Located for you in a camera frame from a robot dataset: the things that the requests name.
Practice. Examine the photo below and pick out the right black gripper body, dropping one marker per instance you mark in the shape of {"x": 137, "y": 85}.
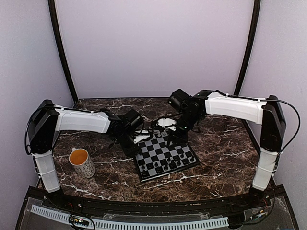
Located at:
{"x": 189, "y": 120}

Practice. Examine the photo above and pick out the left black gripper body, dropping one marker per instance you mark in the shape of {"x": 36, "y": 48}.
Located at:
{"x": 122, "y": 140}

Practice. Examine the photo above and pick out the black grey chess board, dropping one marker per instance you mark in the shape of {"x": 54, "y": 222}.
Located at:
{"x": 154, "y": 154}

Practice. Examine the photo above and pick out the black knight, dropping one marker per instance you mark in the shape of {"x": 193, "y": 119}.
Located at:
{"x": 185, "y": 161}

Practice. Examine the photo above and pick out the black piece edge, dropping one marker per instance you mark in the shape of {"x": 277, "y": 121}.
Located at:
{"x": 144, "y": 172}

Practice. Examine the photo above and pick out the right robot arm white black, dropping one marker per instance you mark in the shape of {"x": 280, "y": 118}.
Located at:
{"x": 266, "y": 112}

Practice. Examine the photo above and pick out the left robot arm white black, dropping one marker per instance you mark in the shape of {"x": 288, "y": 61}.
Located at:
{"x": 49, "y": 118}

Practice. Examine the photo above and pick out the patterned mug with yellow interior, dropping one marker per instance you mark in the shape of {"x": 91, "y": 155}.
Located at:
{"x": 82, "y": 163}

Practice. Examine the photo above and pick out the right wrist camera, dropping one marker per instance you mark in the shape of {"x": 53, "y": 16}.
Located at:
{"x": 166, "y": 123}

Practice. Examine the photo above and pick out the white slotted cable duct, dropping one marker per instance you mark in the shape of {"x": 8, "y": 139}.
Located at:
{"x": 130, "y": 222}

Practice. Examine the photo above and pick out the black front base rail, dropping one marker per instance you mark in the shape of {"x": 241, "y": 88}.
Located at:
{"x": 234, "y": 205}

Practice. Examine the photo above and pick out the right black frame post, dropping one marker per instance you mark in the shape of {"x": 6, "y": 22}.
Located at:
{"x": 249, "y": 46}

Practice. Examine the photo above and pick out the black frame post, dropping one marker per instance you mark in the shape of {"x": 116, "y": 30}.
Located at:
{"x": 249, "y": 46}
{"x": 60, "y": 48}

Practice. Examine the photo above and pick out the left black frame post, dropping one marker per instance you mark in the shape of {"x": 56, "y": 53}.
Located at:
{"x": 60, "y": 48}

